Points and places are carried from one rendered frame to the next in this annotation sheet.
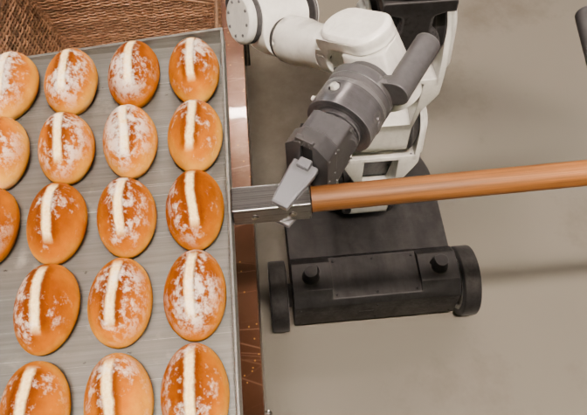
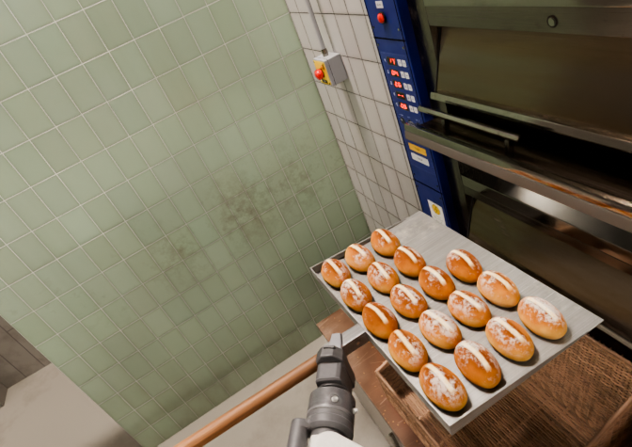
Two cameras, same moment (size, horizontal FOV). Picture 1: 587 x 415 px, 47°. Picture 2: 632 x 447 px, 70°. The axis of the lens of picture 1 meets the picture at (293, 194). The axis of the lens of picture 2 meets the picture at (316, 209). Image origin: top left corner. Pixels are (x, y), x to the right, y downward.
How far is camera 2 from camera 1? 107 cm
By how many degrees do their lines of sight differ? 90
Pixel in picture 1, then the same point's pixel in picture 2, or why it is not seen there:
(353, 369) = not seen: outside the picture
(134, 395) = (349, 254)
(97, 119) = (478, 338)
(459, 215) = not seen: outside the picture
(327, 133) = (324, 367)
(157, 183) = (412, 327)
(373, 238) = not seen: outside the picture
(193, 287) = (348, 283)
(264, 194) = (347, 337)
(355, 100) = (318, 393)
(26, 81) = (526, 316)
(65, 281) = (403, 264)
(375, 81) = (311, 415)
